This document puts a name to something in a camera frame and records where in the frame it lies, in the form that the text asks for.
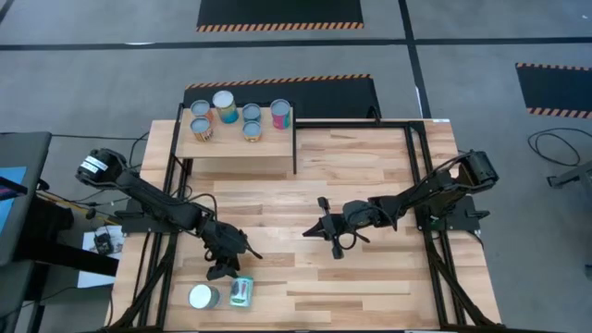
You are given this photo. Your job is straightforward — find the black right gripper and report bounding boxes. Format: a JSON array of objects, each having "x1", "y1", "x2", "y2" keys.
[{"x1": 302, "y1": 197, "x2": 378, "y2": 260}]

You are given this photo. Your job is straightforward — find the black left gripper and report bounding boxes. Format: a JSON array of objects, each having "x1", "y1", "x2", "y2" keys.
[{"x1": 202, "y1": 219, "x2": 264, "y2": 281}]

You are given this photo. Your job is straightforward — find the white green vegetable can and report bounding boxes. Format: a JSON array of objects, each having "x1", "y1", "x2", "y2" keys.
[{"x1": 228, "y1": 276, "x2": 255, "y2": 308}]

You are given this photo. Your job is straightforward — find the tall blue Cherries can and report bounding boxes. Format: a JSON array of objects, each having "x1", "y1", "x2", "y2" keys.
[
  {"x1": 212, "y1": 90, "x2": 241, "y2": 125},
  {"x1": 188, "y1": 283, "x2": 222, "y2": 311}
]

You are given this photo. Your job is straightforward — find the short orange can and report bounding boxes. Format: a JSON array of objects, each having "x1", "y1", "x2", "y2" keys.
[{"x1": 241, "y1": 120, "x2": 264, "y2": 143}]

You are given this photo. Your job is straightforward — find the tall pink teal can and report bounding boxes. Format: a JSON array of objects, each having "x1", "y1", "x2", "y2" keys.
[{"x1": 269, "y1": 98, "x2": 292, "y2": 130}]

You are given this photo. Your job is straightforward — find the short teal shark can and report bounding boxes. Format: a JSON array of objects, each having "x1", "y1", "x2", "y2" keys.
[{"x1": 241, "y1": 102, "x2": 263, "y2": 124}]

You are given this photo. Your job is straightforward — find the yellow bean-print can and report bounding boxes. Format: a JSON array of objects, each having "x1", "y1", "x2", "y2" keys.
[{"x1": 190, "y1": 116, "x2": 215, "y2": 143}]

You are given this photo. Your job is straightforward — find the orange circle-print can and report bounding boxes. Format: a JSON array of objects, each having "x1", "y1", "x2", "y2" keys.
[{"x1": 190, "y1": 99, "x2": 216, "y2": 122}]

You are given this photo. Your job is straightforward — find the black mat with hazard stripes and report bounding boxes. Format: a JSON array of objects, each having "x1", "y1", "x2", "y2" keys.
[
  {"x1": 197, "y1": 0, "x2": 364, "y2": 32},
  {"x1": 183, "y1": 73, "x2": 382, "y2": 120},
  {"x1": 515, "y1": 62, "x2": 592, "y2": 119}
]

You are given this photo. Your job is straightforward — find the small black device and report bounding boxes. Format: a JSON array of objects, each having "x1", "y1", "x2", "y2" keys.
[{"x1": 93, "y1": 232, "x2": 115, "y2": 255}]

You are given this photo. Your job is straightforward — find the white paper sheet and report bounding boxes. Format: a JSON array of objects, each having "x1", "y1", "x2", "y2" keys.
[{"x1": 76, "y1": 225, "x2": 125, "y2": 289}]

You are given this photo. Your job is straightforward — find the black side stand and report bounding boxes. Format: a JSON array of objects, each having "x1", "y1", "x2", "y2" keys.
[{"x1": 13, "y1": 193, "x2": 120, "y2": 278}]

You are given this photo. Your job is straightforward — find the grey desk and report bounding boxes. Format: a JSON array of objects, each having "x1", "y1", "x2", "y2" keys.
[{"x1": 0, "y1": 131, "x2": 53, "y2": 267}]

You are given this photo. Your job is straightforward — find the blue panel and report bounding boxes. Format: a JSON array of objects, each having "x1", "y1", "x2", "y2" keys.
[{"x1": 0, "y1": 166, "x2": 28, "y2": 237}]

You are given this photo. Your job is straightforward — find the dark grey stand base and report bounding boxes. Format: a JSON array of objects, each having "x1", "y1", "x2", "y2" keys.
[{"x1": 547, "y1": 161, "x2": 592, "y2": 189}]

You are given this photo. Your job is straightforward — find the black metal rig frame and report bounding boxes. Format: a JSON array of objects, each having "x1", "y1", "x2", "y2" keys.
[{"x1": 108, "y1": 118, "x2": 500, "y2": 333}]

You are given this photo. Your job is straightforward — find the wooden shelf with black frame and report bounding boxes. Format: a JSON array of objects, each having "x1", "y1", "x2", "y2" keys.
[{"x1": 166, "y1": 101, "x2": 298, "y2": 177}]

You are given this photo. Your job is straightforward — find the thin black floor cable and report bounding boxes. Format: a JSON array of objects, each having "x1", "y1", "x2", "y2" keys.
[{"x1": 51, "y1": 131, "x2": 150, "y2": 170}]

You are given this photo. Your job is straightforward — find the black looped floor cable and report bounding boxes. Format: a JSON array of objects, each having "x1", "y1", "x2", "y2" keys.
[{"x1": 527, "y1": 128, "x2": 592, "y2": 167}]

